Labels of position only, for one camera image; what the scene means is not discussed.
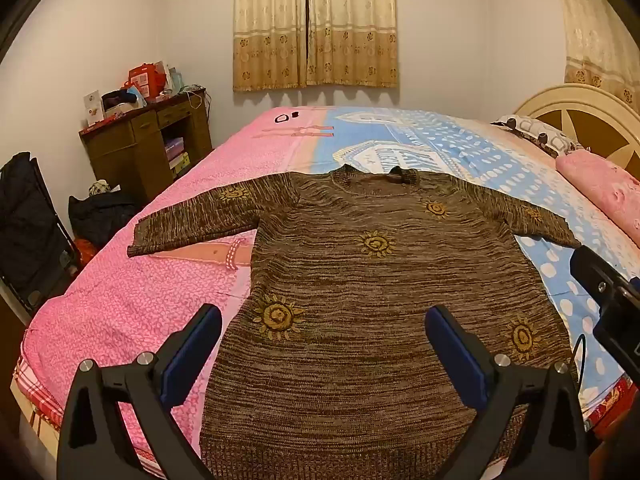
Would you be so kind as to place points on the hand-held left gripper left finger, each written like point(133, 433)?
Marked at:
point(192, 355)

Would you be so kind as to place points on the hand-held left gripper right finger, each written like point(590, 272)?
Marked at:
point(455, 355)

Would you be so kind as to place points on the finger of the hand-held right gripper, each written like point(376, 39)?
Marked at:
point(592, 270)

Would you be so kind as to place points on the brown knit sweater sun print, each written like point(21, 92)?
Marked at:
point(350, 270)

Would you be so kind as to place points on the dark clothes pile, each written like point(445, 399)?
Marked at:
point(119, 100)

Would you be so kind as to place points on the pink pillow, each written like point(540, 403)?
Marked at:
point(600, 190)

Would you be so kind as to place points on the bed with pink-blue sheet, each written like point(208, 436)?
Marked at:
point(125, 290)

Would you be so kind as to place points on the brown spotted white pillow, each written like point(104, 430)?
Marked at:
point(537, 132)

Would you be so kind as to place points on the cream wooden headboard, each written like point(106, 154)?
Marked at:
point(595, 120)

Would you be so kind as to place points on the black bag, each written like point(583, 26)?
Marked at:
point(100, 212)

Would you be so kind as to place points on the stack of boxes in desk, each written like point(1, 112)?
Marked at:
point(177, 154)

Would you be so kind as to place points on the dark wooden desk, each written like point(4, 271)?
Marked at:
point(135, 150)

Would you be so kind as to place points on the narrow beige patterned curtain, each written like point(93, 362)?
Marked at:
point(597, 30)

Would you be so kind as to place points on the white picture card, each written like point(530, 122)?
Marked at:
point(92, 106)

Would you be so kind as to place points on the red gift box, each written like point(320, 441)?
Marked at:
point(146, 80)

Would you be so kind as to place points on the wide beige patterned window curtain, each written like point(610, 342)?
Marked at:
point(315, 25)

